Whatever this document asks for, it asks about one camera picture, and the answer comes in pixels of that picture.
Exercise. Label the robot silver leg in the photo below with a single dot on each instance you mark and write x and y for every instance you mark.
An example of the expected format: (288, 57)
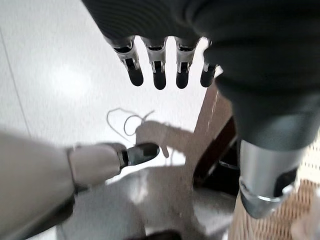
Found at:
(37, 175)

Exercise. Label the robot dark foot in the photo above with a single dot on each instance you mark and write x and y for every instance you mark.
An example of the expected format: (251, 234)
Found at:
(140, 153)

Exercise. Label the black furniture base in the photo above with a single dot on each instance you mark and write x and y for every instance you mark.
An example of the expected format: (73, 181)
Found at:
(225, 175)

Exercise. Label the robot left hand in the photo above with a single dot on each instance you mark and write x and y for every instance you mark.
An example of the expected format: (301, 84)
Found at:
(250, 50)

